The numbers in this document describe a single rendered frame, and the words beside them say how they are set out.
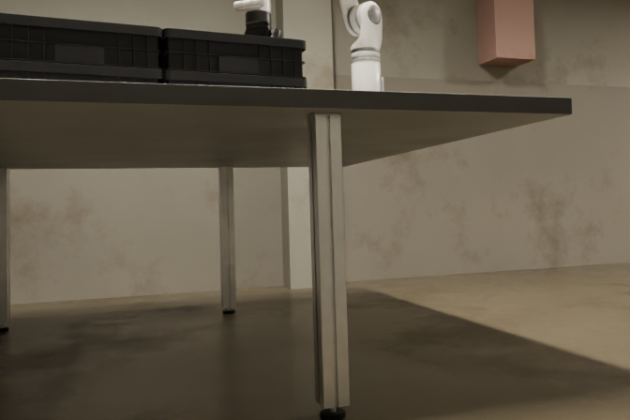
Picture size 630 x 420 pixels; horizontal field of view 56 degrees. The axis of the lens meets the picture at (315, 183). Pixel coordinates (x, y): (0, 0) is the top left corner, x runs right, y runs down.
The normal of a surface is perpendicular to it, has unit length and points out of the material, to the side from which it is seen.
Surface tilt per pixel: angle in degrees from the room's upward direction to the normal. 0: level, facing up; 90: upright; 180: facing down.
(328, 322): 90
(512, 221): 90
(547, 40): 90
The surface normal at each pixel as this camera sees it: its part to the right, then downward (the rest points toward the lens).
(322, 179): 0.29, -0.05
